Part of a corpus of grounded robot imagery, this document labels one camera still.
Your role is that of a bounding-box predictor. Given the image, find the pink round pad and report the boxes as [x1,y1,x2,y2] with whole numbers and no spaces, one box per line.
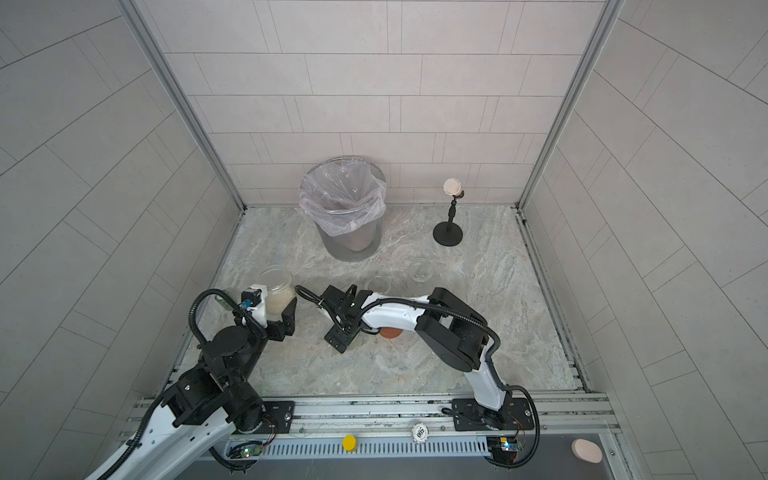
[571,438,603,464]

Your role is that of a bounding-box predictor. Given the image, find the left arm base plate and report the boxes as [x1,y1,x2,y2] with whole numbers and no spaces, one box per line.
[238,400,296,435]

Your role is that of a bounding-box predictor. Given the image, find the yellow round button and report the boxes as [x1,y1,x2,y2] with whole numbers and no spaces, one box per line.
[342,435,358,452]

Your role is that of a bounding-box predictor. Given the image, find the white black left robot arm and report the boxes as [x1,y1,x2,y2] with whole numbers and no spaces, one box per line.
[90,287,297,479]

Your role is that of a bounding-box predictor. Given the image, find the left circuit board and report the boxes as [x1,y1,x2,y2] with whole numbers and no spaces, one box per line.
[226,440,269,461]

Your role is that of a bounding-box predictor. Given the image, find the aluminium corner profile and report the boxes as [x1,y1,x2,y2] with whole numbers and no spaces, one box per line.
[517,0,623,214]
[115,0,247,213]

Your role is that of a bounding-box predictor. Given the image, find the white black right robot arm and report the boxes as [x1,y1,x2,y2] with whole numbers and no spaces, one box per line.
[315,285,508,430]

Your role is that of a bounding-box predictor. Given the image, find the circuit board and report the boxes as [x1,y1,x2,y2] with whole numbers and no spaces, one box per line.
[226,440,269,461]
[486,436,525,469]

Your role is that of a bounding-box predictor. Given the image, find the black corrugated cable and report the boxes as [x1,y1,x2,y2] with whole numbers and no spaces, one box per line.
[295,284,541,469]
[95,289,265,480]

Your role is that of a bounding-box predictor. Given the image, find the aluminium corner profile left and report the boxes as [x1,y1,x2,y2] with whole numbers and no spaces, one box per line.
[115,0,247,213]

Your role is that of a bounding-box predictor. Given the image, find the right circuit board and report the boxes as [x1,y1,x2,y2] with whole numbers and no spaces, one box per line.
[486,436,525,469]

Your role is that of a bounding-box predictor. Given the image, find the aluminium rail frame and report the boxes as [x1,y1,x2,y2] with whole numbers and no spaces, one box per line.
[216,391,639,479]

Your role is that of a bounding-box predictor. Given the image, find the black right corrugated cable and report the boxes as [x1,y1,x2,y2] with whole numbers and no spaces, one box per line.
[295,284,541,469]

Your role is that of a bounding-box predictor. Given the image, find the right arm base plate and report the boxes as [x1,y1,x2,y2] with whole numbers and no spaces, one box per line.
[441,395,535,432]

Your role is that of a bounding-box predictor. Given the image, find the black left corrugated cable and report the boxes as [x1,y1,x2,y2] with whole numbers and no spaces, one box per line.
[95,289,265,480]

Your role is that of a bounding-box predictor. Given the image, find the black microphone stand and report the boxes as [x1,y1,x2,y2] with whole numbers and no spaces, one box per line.
[433,196,463,247]

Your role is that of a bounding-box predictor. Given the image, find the metal mesh waste bin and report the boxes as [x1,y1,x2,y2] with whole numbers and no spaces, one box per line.
[312,215,384,261]

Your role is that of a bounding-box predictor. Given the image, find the red lidded rice jar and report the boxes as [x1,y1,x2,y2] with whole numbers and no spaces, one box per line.
[365,275,393,296]

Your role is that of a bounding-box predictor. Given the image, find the green lidded rice jar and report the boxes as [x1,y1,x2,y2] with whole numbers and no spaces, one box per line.
[256,266,296,320]

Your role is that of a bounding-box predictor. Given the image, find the aluminium corner profile right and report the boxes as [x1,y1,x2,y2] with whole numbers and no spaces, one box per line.
[517,0,623,214]

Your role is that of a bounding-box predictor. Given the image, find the clear plastic bin liner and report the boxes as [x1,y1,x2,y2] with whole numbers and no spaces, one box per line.
[299,156,387,237]

